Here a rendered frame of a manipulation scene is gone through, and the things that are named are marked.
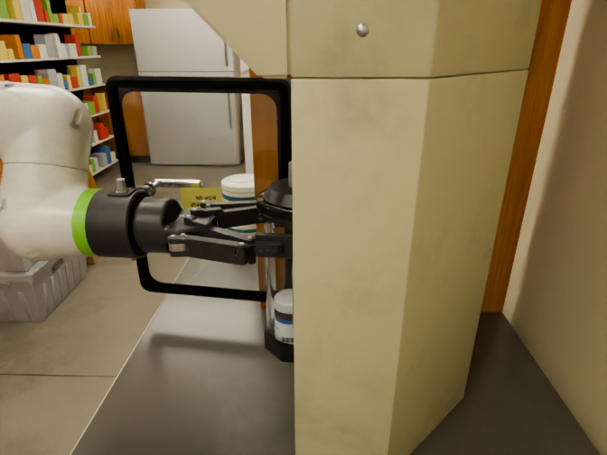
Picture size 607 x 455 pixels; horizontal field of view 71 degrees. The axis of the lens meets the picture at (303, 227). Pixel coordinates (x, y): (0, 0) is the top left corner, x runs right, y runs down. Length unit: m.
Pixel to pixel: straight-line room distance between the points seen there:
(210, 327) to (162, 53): 4.87
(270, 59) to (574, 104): 0.58
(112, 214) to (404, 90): 0.38
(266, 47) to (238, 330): 0.58
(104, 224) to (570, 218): 0.70
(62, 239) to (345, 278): 0.37
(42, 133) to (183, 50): 4.86
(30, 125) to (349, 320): 0.46
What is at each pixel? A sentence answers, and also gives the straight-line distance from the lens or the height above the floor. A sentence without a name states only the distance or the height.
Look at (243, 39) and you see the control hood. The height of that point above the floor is 1.44.
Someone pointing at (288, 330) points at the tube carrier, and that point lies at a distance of 0.58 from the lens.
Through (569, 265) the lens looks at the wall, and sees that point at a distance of 0.81.
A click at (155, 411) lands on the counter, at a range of 0.71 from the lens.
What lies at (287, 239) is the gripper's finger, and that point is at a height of 1.22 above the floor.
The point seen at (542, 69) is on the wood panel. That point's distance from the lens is 0.81.
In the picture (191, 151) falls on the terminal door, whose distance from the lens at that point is 0.73.
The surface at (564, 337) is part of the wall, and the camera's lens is 0.83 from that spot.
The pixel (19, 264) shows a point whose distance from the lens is 2.68.
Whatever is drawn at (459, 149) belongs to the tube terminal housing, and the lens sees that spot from 0.43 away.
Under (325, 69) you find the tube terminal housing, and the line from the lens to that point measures 0.36.
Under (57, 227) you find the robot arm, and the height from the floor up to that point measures 1.23.
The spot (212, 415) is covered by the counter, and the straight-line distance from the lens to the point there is 0.69.
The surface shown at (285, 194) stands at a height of 1.27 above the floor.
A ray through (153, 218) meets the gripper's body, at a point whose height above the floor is 1.23.
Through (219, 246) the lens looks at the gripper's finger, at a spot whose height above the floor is 1.22.
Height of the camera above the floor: 1.44
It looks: 23 degrees down
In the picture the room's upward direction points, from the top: straight up
